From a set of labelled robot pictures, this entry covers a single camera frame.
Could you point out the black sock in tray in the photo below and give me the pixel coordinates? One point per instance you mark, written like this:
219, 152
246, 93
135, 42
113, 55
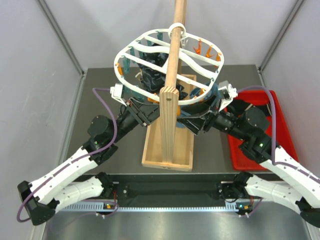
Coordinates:
239, 106

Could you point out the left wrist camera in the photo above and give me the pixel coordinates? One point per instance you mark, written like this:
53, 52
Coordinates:
117, 92

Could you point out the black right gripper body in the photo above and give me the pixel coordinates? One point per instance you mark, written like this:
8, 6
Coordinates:
211, 119

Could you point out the wooden hanger stand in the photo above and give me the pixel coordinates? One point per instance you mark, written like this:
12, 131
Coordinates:
167, 147

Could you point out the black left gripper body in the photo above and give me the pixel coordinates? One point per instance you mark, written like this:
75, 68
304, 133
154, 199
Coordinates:
134, 111

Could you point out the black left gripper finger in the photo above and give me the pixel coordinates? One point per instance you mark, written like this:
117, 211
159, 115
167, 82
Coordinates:
148, 114
142, 106

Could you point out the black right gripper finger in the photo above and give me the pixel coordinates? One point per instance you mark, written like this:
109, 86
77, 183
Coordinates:
193, 123
199, 107

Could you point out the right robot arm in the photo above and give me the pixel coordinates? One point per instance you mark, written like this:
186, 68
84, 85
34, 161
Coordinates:
249, 123

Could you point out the black patterned sock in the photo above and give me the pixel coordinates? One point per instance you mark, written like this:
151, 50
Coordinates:
153, 80

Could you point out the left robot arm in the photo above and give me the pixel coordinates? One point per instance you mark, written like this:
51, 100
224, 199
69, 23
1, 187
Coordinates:
44, 197

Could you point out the white round clip hanger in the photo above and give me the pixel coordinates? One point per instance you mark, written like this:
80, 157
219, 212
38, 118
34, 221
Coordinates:
168, 41

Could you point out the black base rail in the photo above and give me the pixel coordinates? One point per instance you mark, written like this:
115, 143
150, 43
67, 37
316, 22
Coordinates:
176, 190

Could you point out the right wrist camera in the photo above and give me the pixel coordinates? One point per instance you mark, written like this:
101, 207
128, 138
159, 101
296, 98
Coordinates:
227, 92

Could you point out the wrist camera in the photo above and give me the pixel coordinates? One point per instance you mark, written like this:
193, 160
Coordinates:
227, 92
117, 92

